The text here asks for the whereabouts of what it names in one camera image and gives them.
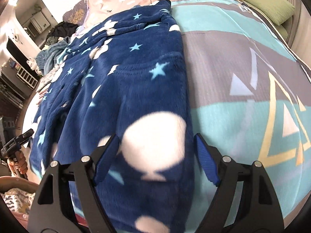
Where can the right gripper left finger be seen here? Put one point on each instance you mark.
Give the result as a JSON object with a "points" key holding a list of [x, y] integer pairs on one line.
{"points": [[66, 199]]}

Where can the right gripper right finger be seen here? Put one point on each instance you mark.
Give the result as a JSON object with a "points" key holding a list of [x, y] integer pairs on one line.
{"points": [[259, 209]]}

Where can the navy fleece star garment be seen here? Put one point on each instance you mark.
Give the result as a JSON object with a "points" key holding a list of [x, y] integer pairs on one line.
{"points": [[126, 77]]}

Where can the pile of blue clothes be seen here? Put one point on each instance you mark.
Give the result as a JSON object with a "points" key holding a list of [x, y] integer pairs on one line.
{"points": [[46, 59]]}

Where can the person's left hand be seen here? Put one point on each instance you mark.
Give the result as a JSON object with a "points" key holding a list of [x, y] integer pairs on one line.
{"points": [[20, 164]]}

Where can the white shelf rack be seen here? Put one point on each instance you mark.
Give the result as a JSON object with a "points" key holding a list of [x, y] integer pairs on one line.
{"points": [[27, 78]]}

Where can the floral patterned garment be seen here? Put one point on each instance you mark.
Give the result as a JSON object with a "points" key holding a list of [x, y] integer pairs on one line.
{"points": [[50, 77]]}

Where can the teal grey geometric bedsheet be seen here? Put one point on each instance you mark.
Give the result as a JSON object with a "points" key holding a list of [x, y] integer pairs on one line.
{"points": [[249, 94]]}

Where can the black garment on bed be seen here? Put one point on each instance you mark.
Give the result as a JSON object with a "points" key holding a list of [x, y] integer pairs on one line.
{"points": [[63, 29]]}

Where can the green pillow front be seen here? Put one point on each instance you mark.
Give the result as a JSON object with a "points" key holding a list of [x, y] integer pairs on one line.
{"points": [[278, 11]]}

